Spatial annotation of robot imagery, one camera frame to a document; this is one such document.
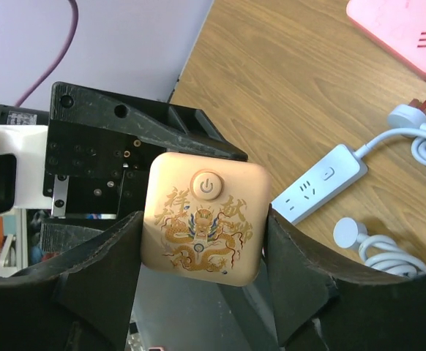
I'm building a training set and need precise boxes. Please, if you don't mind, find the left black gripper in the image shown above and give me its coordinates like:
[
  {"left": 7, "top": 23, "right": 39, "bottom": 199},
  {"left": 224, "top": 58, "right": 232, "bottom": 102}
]
[{"left": 39, "top": 80, "right": 249, "bottom": 257}]

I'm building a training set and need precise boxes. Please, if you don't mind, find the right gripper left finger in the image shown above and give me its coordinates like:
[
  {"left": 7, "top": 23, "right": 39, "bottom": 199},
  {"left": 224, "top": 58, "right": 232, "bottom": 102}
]
[{"left": 0, "top": 211, "right": 143, "bottom": 350}]

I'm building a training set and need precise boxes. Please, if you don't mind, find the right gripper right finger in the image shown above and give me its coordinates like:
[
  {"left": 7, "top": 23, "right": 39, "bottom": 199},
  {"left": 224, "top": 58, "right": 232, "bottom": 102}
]
[{"left": 266, "top": 209, "right": 426, "bottom": 350}]

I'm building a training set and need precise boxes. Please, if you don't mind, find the beige cube socket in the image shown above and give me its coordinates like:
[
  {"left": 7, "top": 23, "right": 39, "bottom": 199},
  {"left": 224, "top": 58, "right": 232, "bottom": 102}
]
[{"left": 141, "top": 152, "right": 272, "bottom": 287}]

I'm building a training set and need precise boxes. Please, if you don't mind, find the pink triangular socket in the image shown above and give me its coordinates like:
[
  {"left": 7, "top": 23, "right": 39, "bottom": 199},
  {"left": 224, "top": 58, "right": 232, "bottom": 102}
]
[{"left": 346, "top": 0, "right": 426, "bottom": 81}]

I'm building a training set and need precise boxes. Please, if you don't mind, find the blue round socket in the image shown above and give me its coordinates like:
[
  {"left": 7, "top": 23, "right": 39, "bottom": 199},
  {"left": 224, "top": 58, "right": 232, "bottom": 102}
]
[{"left": 333, "top": 217, "right": 426, "bottom": 278}]

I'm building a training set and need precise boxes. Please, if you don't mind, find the blue power strip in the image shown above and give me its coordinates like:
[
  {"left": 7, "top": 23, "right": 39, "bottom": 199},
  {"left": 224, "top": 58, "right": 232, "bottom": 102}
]
[{"left": 272, "top": 99, "right": 426, "bottom": 224}]

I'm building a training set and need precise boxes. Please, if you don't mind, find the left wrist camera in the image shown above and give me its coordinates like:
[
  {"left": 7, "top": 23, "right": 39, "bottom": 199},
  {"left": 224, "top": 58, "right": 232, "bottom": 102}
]
[{"left": 0, "top": 104, "right": 49, "bottom": 220}]

